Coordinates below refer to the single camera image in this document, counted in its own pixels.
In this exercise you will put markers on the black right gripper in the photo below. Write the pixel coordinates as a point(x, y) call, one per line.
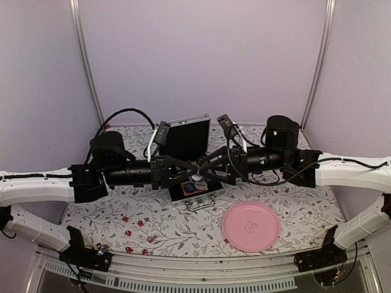
point(236, 165)

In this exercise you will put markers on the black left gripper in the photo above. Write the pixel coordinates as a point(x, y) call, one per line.
point(157, 165)

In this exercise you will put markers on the aluminium poker set case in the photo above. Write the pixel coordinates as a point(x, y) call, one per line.
point(187, 140)

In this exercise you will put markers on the small stack poker chips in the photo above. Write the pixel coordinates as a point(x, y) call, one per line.
point(196, 177)

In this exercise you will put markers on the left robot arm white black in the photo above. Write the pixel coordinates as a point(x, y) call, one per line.
point(107, 165)

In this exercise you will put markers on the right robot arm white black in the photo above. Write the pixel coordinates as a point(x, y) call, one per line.
point(308, 168)

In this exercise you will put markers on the blue round blind button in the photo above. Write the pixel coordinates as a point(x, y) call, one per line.
point(189, 188)

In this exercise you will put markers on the pink plastic plate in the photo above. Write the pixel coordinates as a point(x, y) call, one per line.
point(251, 226)

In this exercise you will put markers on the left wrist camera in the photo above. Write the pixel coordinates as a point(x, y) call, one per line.
point(158, 138)

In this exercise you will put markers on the front aluminium rail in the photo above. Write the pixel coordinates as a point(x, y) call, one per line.
point(138, 273)

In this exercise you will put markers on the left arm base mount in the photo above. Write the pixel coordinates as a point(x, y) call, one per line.
point(97, 257)

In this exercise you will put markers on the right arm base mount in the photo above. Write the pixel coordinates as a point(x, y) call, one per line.
point(328, 255)

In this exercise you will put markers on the left aluminium frame post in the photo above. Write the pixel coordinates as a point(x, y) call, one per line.
point(82, 48)

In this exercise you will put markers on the aluminium frame post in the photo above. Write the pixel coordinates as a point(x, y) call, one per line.
point(324, 43)
point(82, 48)

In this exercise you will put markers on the right aluminium frame post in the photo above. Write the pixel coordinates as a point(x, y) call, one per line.
point(324, 43)

